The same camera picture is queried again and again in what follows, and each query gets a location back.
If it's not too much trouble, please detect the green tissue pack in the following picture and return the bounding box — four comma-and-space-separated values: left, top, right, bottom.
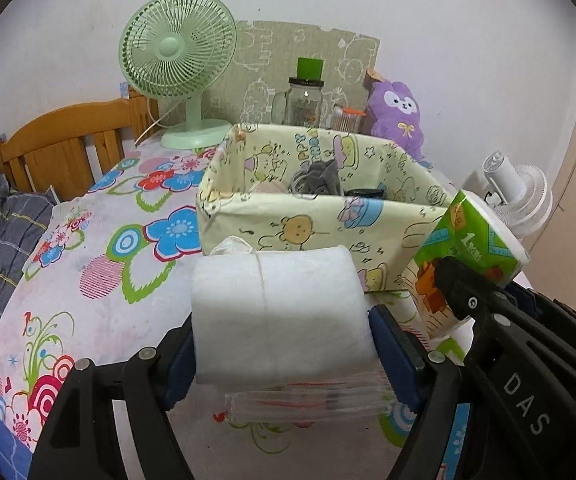
403, 191, 530, 339

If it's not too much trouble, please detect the white towel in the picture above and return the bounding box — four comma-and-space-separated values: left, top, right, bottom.
191, 246, 377, 389

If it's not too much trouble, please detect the clear plastic packet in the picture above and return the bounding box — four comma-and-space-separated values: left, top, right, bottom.
225, 370, 394, 425

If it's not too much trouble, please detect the white floor fan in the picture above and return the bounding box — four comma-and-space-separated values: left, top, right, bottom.
462, 151, 554, 242

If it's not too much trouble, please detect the floral tablecloth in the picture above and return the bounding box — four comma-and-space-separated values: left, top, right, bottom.
0, 140, 472, 456

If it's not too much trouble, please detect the black plastic bag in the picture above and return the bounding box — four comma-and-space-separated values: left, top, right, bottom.
344, 188, 385, 200

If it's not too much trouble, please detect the grey cloth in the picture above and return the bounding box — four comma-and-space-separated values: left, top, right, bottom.
289, 159, 343, 196

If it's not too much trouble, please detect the grey plaid pillow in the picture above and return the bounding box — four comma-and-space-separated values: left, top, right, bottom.
0, 173, 59, 336

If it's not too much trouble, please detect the cartoon fabric storage basket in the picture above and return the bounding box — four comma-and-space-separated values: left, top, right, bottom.
197, 125, 455, 292

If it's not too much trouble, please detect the purple plush bunny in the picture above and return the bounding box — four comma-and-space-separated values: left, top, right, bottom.
367, 79, 425, 162

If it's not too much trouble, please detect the cotton swab container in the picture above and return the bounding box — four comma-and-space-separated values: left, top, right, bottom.
330, 104, 366, 133

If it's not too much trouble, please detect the glass mason jar mug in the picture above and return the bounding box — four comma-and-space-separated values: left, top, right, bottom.
271, 77, 324, 128

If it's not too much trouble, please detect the green plastic cup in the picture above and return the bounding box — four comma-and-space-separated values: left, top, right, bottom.
297, 58, 324, 81

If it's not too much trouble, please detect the beige cartoon print board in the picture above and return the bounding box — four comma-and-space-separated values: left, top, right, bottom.
202, 21, 380, 127

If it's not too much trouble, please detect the green desk fan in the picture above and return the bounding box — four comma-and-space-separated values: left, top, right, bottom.
118, 0, 237, 150

